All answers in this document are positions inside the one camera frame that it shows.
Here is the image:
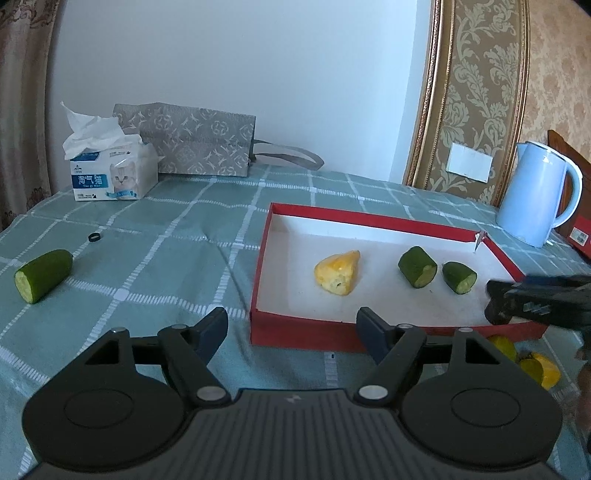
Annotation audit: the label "small red box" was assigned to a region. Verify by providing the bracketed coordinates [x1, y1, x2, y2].
[566, 215, 591, 264]

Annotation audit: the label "yellow fruits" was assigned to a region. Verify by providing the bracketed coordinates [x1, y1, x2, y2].
[518, 352, 561, 390]

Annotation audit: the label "white tissue pack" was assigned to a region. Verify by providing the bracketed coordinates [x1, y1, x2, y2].
[61, 102, 160, 202]

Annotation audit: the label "green checked tablecloth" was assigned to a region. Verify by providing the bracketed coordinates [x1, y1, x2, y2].
[0, 164, 591, 480]

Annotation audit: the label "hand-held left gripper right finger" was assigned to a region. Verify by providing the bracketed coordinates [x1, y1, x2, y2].
[356, 307, 518, 407]

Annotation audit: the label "white wall switch panel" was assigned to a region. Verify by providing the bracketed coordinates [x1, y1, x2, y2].
[447, 142, 492, 182]

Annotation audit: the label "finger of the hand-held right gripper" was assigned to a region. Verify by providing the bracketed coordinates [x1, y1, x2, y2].
[487, 278, 526, 298]
[484, 298, 513, 326]

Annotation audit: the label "light blue electric kettle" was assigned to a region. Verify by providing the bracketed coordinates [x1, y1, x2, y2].
[496, 141, 583, 248]

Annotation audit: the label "short cucumber end piece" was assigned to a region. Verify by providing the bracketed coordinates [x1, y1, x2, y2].
[442, 261, 478, 295]

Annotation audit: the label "gold wall moulding frame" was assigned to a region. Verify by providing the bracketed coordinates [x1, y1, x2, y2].
[402, 0, 532, 206]

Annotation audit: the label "beige patterned curtain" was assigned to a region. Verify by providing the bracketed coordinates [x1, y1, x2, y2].
[0, 0, 61, 232]

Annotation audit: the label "red shallow cardboard tray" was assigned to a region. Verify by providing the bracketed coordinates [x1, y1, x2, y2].
[249, 202, 550, 354]

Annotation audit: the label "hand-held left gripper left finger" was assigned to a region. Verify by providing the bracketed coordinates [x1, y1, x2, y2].
[69, 307, 230, 408]

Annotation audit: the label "grey patterned paper bag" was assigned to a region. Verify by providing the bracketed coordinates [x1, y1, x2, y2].
[113, 103, 325, 177]

